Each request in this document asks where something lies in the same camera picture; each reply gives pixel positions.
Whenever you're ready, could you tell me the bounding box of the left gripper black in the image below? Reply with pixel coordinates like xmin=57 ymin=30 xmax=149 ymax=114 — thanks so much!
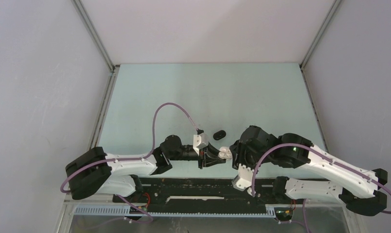
xmin=168 ymin=140 xmax=225 ymax=169

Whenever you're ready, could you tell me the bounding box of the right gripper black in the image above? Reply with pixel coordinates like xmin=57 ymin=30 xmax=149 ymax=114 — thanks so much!
xmin=229 ymin=140 xmax=271 ymax=176

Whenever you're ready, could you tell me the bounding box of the white square charging case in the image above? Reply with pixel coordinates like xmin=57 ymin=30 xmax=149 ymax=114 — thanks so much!
xmin=218 ymin=147 xmax=232 ymax=160

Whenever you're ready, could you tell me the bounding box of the black oval charging case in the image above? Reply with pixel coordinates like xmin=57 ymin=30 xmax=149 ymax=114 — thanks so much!
xmin=213 ymin=130 xmax=227 ymax=141

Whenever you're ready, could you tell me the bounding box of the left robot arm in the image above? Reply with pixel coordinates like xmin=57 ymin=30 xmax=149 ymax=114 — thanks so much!
xmin=65 ymin=133 xmax=231 ymax=202

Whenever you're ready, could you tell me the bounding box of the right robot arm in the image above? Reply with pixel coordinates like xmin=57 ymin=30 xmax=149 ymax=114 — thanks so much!
xmin=193 ymin=125 xmax=388 ymax=216

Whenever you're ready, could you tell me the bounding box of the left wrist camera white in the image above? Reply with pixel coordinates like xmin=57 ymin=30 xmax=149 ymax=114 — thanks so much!
xmin=193 ymin=133 xmax=209 ymax=151

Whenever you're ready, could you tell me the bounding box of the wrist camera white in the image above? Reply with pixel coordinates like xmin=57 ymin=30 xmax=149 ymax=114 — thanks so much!
xmin=193 ymin=133 xmax=209 ymax=151
xmin=231 ymin=164 xmax=254 ymax=195

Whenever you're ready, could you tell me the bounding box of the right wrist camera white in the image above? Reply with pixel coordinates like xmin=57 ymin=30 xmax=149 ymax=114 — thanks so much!
xmin=231 ymin=164 xmax=254 ymax=195

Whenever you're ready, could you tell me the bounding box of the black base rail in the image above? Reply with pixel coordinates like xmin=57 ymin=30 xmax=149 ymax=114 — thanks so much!
xmin=125 ymin=178 xmax=303 ymax=216

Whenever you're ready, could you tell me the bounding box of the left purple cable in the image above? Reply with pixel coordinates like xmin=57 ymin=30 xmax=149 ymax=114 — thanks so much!
xmin=60 ymin=102 xmax=203 ymax=194

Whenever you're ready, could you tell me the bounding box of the blue-grey cable duct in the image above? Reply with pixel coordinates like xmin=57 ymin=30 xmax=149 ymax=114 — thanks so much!
xmin=74 ymin=205 xmax=278 ymax=218

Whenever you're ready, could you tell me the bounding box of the left aluminium frame post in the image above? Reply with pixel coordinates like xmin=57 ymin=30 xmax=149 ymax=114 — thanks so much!
xmin=72 ymin=0 xmax=116 ymax=150

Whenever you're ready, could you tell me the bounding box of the aluminium frame post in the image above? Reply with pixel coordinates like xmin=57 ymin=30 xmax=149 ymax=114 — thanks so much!
xmin=72 ymin=0 xmax=116 ymax=150
xmin=299 ymin=0 xmax=344 ymax=150

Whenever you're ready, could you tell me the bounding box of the right aluminium frame post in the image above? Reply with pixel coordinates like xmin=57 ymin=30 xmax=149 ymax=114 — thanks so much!
xmin=299 ymin=0 xmax=344 ymax=150

